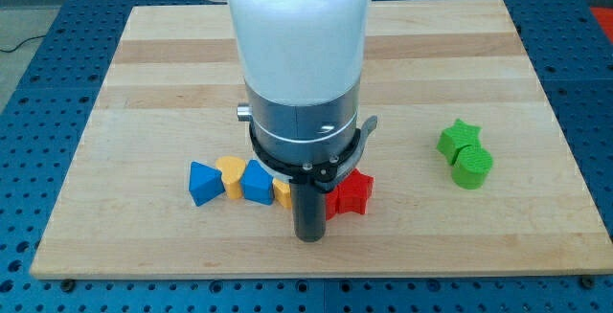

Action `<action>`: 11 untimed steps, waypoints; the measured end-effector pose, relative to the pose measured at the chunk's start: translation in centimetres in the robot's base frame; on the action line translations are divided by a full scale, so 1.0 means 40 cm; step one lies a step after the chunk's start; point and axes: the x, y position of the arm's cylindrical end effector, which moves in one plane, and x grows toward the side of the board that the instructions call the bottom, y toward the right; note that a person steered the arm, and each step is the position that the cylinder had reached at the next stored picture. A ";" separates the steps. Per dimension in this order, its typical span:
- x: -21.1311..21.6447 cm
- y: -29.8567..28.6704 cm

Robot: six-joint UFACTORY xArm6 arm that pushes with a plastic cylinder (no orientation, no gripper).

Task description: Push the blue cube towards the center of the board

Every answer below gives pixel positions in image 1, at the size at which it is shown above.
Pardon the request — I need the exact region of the green cylinder block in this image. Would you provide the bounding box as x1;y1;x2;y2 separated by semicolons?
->
451;145;493;190

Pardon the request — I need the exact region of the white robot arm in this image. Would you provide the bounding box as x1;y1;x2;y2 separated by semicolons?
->
207;0;377;242

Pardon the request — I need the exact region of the blue cube block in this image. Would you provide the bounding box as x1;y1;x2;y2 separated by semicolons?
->
240;160;274;205

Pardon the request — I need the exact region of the yellow heart block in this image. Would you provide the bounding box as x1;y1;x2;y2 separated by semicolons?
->
216;156;247;199

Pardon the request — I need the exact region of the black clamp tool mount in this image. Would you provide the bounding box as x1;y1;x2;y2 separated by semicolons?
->
249;116;378;193

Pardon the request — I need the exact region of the wooden board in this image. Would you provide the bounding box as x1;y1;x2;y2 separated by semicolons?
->
30;0;612;279

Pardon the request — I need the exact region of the green star block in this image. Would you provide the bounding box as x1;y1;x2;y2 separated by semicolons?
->
436;119;481;166

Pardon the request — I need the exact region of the red star block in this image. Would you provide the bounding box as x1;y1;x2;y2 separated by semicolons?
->
337;169;375;214

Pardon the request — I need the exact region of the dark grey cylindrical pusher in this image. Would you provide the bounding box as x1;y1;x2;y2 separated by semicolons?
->
290;183;326;242

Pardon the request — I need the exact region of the blue triangle block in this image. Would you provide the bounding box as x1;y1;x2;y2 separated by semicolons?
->
189;162;225;207

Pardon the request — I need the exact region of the black cable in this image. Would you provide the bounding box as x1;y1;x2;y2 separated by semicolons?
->
0;34;47;55

